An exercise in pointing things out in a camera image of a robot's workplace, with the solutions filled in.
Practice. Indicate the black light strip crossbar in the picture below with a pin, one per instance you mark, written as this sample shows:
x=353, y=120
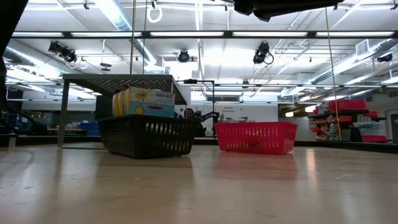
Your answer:
x=228, y=34

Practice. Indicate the black ceiling fixture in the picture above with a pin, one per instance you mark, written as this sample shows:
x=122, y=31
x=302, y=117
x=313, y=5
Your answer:
x=385, y=58

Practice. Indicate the black plastic basket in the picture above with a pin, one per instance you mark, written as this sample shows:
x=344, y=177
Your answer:
x=146, y=117

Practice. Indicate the flat red storage bin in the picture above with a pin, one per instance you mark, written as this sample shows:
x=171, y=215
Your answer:
x=374, y=138

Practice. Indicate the grey perforated metal shelf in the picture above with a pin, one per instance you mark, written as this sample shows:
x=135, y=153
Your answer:
x=140, y=84

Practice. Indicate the large red storage bin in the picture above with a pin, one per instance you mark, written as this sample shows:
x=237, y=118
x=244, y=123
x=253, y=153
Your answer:
x=346, y=105

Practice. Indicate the black background monitor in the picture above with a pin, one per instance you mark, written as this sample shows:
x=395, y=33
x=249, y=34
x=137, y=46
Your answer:
x=104, y=107

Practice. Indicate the person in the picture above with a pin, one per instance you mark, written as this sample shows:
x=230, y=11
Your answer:
x=188, y=113

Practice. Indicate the red plastic basket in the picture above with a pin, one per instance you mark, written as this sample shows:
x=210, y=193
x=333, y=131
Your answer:
x=258, y=137

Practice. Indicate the round black ceiling camera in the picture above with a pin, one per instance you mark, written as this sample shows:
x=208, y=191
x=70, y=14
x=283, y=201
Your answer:
x=184, y=56

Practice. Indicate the black background storage rack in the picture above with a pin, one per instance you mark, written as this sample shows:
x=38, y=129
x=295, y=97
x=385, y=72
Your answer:
x=339, y=111

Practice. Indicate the small red storage bin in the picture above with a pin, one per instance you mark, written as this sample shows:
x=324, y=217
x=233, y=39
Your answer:
x=371, y=113

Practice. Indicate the black background robot arm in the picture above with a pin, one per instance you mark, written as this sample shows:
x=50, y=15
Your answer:
x=211, y=115

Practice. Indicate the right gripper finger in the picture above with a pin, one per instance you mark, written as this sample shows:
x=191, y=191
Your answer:
x=289, y=7
x=243, y=7

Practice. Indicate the clear plastic storage bin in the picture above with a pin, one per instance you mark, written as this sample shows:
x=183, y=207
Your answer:
x=370, y=127

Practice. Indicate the long black ceiling camera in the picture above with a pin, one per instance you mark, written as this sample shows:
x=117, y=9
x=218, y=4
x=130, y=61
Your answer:
x=66, y=55

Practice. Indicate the blue crate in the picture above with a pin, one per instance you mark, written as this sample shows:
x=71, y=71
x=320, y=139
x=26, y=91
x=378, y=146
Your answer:
x=90, y=126

